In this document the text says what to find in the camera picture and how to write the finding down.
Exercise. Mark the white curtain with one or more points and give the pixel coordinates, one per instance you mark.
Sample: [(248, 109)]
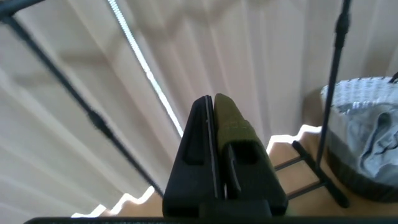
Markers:
[(233, 46)]

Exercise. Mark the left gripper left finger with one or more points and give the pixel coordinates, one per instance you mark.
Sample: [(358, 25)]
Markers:
[(192, 180)]

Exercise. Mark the black clothes rack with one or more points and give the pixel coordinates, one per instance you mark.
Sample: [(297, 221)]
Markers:
[(342, 28)]

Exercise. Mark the pale blue shirt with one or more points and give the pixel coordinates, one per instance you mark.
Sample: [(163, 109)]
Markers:
[(379, 140)]

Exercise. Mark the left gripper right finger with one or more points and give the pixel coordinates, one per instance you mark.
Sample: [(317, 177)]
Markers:
[(258, 183)]

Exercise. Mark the white laundry basket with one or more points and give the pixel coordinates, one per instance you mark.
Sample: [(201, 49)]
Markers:
[(345, 93)]

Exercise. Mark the green garment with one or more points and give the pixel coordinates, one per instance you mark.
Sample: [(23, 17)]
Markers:
[(231, 124)]

